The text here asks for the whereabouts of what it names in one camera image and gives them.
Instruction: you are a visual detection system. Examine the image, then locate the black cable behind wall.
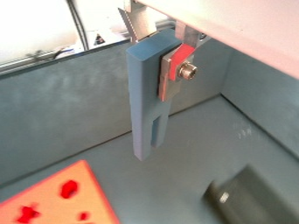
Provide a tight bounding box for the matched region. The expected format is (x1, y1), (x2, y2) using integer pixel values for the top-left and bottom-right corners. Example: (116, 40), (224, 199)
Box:
(64, 0), (91, 52)

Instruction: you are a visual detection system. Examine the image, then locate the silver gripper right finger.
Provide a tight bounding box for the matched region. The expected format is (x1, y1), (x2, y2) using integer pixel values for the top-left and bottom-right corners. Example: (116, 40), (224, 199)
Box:
(159, 21), (211, 102)

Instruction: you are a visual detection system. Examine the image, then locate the blue double-square peg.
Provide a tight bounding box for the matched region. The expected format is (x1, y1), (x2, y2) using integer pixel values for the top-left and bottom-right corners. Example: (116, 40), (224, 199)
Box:
(126, 29), (180, 160)

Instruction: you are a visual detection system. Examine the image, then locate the black curved holder stand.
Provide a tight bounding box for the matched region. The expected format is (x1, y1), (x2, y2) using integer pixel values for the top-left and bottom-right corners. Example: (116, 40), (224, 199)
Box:
(204, 165), (299, 224)

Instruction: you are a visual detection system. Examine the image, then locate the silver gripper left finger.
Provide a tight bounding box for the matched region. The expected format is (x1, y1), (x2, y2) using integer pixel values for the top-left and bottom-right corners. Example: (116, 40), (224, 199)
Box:
(118, 0), (156, 43)

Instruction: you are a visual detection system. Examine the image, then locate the red shape-sorter board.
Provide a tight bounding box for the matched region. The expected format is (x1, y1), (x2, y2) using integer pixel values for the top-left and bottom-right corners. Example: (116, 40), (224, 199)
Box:
(0, 160), (120, 224)

